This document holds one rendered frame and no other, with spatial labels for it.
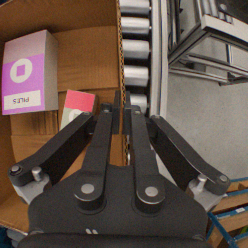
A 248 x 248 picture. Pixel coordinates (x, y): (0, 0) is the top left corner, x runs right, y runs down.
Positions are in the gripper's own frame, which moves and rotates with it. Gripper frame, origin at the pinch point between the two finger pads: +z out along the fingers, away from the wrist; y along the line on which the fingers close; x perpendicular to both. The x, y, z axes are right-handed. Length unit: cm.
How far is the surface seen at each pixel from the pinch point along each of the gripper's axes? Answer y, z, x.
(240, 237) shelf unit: 55, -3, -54
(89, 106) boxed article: -5.8, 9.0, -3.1
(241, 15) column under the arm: 34.9, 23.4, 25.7
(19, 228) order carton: -17.3, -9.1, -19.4
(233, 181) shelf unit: 95, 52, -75
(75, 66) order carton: -10.5, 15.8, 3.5
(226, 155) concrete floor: 91, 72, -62
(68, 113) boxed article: -9.8, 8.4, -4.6
